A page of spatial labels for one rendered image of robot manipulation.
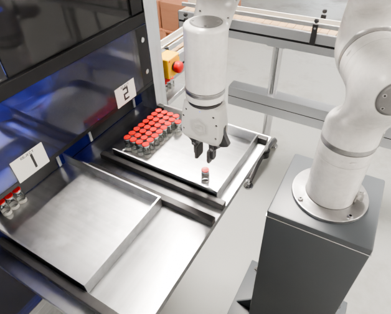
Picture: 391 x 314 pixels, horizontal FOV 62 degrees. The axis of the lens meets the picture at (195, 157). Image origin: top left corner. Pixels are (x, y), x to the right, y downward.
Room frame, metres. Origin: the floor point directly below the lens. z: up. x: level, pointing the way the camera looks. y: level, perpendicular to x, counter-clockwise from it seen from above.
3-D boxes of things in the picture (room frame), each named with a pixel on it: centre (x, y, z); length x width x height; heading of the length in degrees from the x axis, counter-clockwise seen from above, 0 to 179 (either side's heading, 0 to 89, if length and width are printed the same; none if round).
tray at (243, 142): (0.74, 0.02, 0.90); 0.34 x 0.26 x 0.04; 57
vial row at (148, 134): (0.80, 0.12, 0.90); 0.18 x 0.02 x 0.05; 147
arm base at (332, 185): (0.56, -0.34, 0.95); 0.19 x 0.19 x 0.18
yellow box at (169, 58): (1.08, 0.09, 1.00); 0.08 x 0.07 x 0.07; 58
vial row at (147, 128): (0.81, 0.14, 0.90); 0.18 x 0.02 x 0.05; 147
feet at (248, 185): (1.58, -0.44, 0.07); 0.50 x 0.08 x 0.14; 148
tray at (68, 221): (0.51, 0.30, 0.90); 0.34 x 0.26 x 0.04; 58
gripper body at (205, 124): (0.61, -0.03, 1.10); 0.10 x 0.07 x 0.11; 58
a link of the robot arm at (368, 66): (0.53, -0.34, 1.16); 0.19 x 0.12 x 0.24; 172
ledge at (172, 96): (1.11, 0.11, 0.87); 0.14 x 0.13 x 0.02; 58
